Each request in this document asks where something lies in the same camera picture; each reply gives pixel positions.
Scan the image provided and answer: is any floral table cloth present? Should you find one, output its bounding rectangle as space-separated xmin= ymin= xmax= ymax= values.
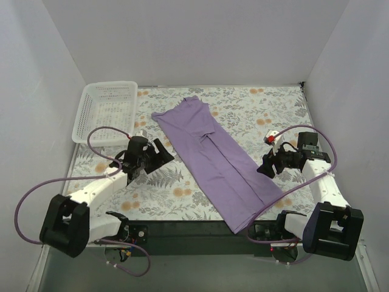
xmin=60 ymin=86 xmax=343 ymax=221

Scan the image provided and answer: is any white plastic basket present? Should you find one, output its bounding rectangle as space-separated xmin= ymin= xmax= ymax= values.
xmin=72 ymin=81 xmax=138 ymax=147

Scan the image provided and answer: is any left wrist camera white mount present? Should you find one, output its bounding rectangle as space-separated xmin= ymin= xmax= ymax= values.
xmin=127 ymin=130 xmax=149 ymax=143

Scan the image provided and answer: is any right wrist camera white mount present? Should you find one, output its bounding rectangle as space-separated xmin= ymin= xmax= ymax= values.
xmin=264 ymin=130 xmax=284 ymax=154

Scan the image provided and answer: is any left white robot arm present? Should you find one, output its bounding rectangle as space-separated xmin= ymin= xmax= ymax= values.
xmin=40 ymin=136 xmax=174 ymax=258

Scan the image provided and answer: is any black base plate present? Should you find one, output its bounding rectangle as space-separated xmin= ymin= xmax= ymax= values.
xmin=106 ymin=221 xmax=298 ymax=262

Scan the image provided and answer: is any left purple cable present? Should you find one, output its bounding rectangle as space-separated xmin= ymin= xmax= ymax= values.
xmin=15 ymin=127 xmax=152 ymax=277

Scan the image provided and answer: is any aluminium frame rail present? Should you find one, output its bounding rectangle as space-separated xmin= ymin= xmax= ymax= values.
xmin=27 ymin=220 xmax=380 ymax=292

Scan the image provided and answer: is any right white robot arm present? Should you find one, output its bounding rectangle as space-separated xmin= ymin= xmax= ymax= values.
xmin=249 ymin=131 xmax=364 ymax=263

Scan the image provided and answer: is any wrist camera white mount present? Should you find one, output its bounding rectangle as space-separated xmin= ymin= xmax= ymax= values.
xmin=264 ymin=130 xmax=284 ymax=154
xmin=127 ymin=130 xmax=149 ymax=143

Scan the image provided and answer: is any purple t shirt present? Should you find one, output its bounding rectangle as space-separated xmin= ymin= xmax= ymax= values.
xmin=151 ymin=96 xmax=283 ymax=234

